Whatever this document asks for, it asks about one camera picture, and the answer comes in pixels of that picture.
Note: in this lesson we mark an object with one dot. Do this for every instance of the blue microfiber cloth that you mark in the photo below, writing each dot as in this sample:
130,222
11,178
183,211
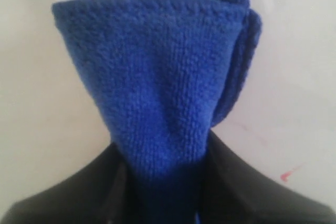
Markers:
162,73

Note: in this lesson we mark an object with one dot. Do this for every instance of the aluminium framed whiteboard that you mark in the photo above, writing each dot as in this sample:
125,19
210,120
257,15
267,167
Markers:
283,124

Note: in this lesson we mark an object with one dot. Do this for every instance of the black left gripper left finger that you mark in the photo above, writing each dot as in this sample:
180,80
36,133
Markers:
101,192

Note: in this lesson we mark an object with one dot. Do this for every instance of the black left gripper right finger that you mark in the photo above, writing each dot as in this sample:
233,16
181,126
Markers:
235,192

